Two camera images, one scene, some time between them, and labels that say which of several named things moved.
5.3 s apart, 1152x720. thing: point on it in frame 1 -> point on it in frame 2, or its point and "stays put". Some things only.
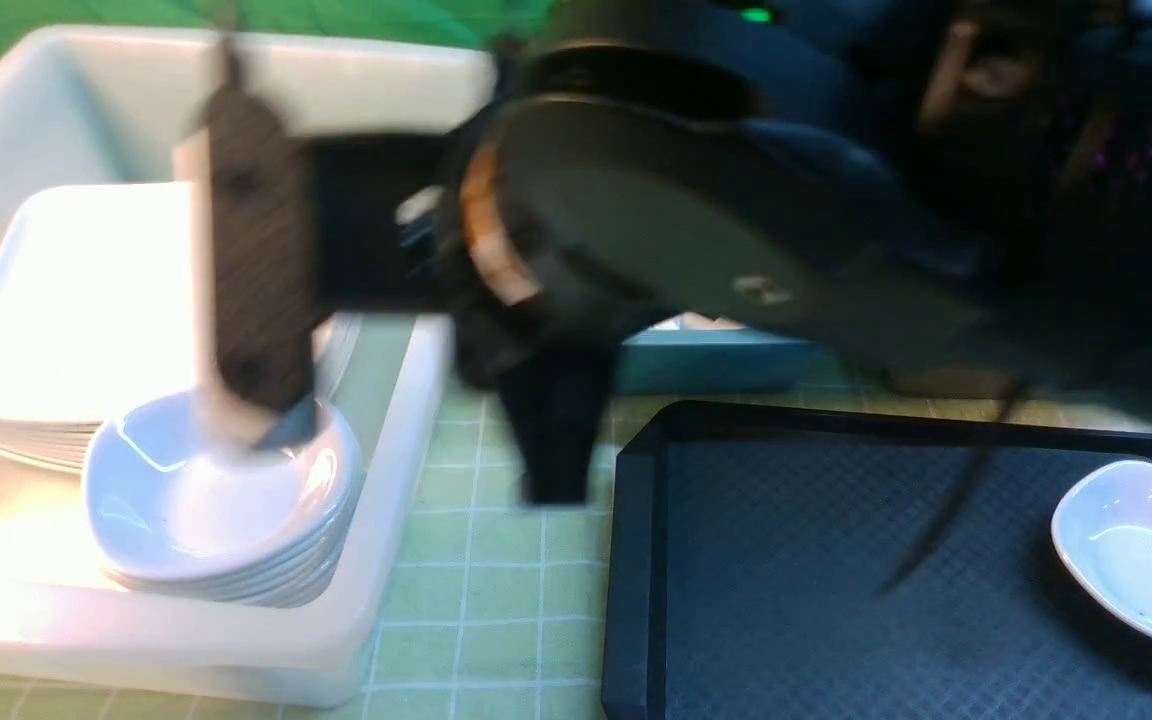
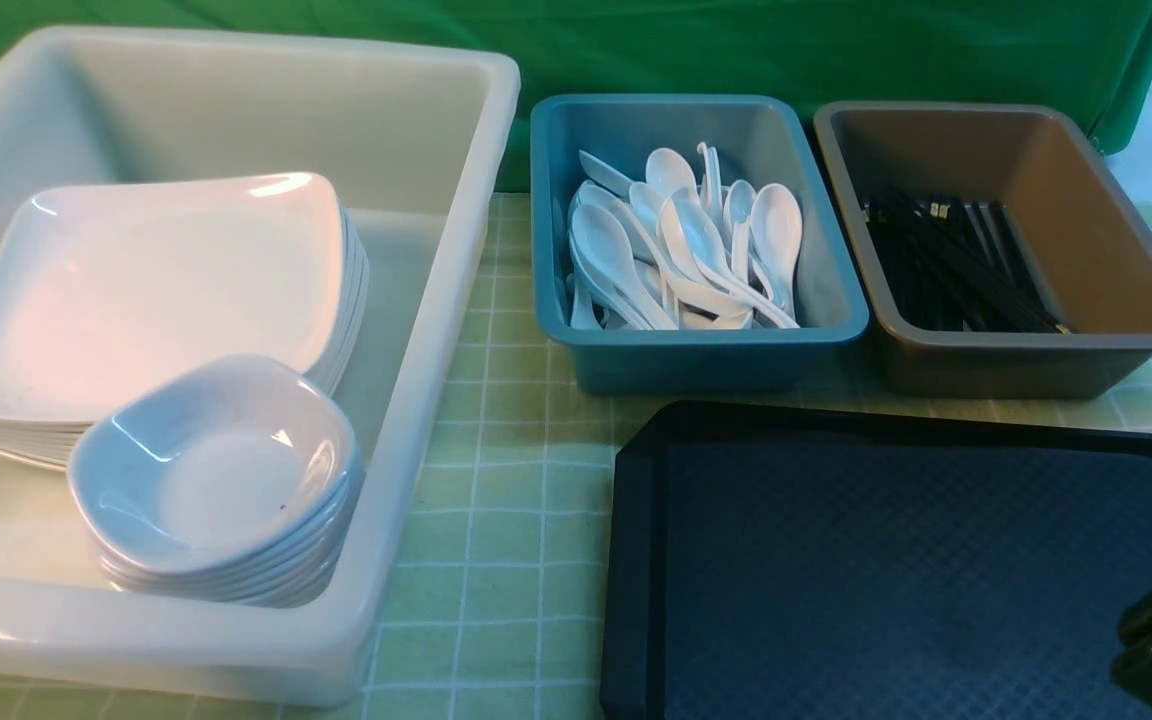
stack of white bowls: x=209 y=514 stays put
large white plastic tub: x=25 y=594 stays put
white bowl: x=1142 y=539 -> x=214 y=461
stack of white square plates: x=87 y=309 stays put
